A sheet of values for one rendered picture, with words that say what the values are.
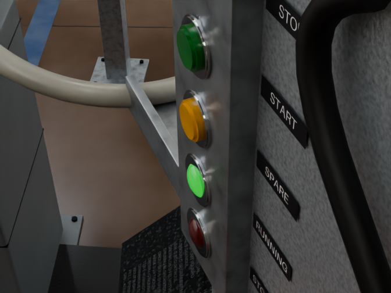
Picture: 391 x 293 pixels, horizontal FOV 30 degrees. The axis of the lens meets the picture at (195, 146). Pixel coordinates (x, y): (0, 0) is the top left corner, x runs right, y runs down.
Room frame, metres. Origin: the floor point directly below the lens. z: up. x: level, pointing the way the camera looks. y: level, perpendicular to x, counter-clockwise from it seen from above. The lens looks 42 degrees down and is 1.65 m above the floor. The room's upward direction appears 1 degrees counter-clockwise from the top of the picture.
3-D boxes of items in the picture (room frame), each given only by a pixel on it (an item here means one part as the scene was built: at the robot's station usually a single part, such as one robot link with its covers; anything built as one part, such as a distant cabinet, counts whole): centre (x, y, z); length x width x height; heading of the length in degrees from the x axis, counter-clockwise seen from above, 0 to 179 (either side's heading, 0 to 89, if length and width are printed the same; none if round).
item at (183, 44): (0.33, 0.00, 1.42); 0.03 x 0.01 x 0.03; 23
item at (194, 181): (0.33, 0.00, 1.32); 0.02 x 0.01 x 0.02; 23
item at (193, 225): (0.33, 0.00, 1.27); 0.02 x 0.01 x 0.02; 23
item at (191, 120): (0.33, 0.00, 1.37); 0.03 x 0.01 x 0.03; 23
